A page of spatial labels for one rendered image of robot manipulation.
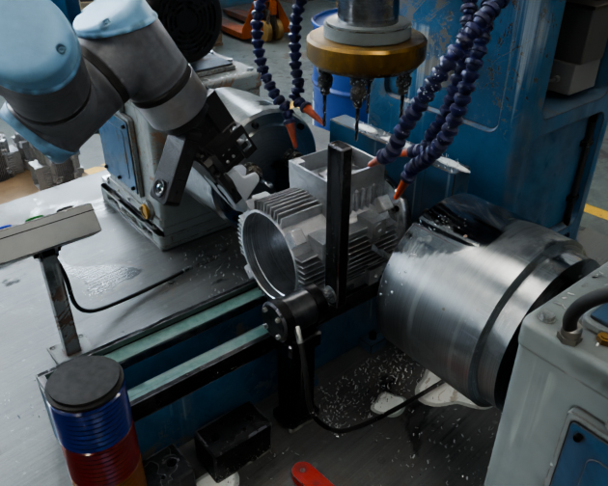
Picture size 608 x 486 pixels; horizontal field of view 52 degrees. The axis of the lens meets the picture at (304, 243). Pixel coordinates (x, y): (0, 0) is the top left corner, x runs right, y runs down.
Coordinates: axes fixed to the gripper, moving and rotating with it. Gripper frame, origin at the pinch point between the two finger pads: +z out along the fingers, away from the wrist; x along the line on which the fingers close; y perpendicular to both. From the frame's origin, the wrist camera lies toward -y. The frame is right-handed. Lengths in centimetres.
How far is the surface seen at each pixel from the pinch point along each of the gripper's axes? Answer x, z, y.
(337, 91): 142, 115, 103
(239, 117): 17.3, -0.1, 14.3
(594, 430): -60, 1, 2
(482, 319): -43.1, 1.3, 6.1
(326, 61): -7.3, -14.2, 21.7
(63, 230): 15.1, -9.3, -21.4
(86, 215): 15.8, -8.1, -17.2
